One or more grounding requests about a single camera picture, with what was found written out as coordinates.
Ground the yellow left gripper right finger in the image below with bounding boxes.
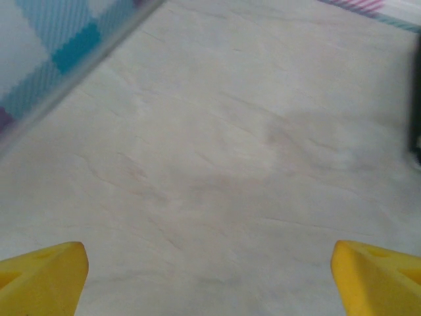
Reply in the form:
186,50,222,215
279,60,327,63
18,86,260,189
330,239,421,316

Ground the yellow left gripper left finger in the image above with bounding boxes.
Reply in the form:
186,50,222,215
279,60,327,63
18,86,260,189
0,241,90,316

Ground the black hard case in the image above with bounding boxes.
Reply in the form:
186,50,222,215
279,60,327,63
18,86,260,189
407,31,421,165

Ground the aluminium floor rail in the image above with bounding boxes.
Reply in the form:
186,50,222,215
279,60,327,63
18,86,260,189
0,0,164,161

